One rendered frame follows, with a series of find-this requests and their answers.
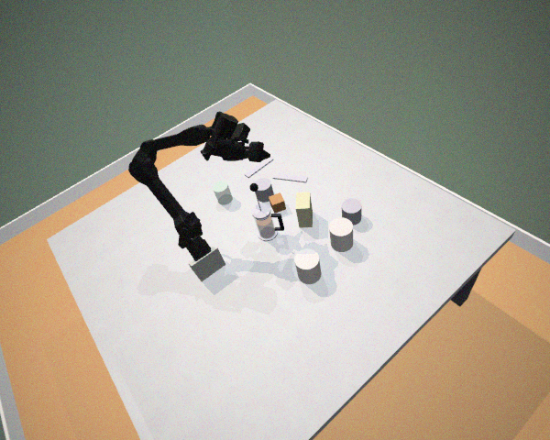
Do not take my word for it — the tan cube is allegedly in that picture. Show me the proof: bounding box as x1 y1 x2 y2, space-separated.
269 193 286 214

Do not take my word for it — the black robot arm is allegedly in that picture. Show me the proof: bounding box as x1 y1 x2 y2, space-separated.
128 111 250 261

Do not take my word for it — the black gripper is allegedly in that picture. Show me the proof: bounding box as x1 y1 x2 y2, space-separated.
221 139 270 162

